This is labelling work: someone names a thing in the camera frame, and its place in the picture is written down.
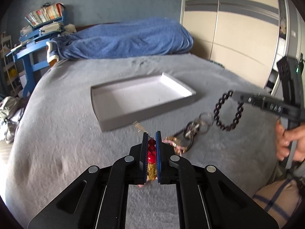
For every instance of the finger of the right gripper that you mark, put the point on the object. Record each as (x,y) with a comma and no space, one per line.
(243,97)

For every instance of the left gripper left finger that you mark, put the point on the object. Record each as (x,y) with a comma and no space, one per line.
(98,197)

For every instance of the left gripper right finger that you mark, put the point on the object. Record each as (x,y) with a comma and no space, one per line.
(206,197)

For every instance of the silver bangle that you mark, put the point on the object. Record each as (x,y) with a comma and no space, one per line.
(205,121)

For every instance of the red bead gold tassel jewelry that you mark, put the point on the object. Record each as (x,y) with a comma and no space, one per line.
(147,160)

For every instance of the person's right hand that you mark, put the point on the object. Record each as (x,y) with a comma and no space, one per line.
(283,138)

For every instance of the grey bed cover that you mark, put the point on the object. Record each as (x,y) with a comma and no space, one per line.
(59,136)

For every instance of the person's leg in plaid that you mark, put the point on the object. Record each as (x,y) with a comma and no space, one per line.
(281,199)

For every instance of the cream wardrobe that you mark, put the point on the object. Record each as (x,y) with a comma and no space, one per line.
(241,35)

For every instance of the grey cardboard tray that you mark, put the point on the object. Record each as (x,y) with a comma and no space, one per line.
(122,102)

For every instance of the blue blanket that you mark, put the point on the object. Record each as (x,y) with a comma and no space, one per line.
(152,36)

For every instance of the clothes pile on floor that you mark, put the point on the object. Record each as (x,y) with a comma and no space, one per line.
(12,110)

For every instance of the white shelf rack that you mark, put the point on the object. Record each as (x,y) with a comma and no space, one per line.
(8,66)

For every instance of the blue desk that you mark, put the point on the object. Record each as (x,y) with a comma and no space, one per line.
(35,41)

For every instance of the row of books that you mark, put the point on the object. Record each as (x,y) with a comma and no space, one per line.
(45,14)

